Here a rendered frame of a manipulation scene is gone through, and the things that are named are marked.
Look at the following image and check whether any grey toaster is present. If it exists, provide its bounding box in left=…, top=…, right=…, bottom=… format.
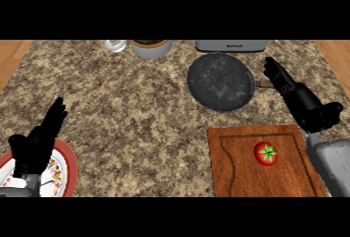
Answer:
left=194, top=40, right=270, bottom=54

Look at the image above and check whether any small white jar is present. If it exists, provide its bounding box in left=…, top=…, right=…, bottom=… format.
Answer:
left=104, top=40, right=129, bottom=54

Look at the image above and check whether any red-rimmed white plate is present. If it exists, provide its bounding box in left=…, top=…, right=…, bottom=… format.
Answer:
left=0, top=138, right=80, bottom=198

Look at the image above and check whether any brown wooden cutting board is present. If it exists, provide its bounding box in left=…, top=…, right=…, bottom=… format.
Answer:
left=207, top=124, right=329, bottom=198

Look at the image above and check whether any white plant pot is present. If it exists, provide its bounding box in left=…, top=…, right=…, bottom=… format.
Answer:
left=130, top=40, right=174, bottom=60

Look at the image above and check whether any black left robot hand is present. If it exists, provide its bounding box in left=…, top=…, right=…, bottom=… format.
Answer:
left=8, top=96, right=70, bottom=179

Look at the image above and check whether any dark grey frying pan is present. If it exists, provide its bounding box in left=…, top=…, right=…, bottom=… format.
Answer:
left=186, top=52, right=276, bottom=112

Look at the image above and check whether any red tomato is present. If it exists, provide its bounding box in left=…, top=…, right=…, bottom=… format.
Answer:
left=253, top=141, right=279, bottom=167

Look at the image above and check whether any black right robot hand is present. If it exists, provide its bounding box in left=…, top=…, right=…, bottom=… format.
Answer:
left=263, top=56, right=346, bottom=134

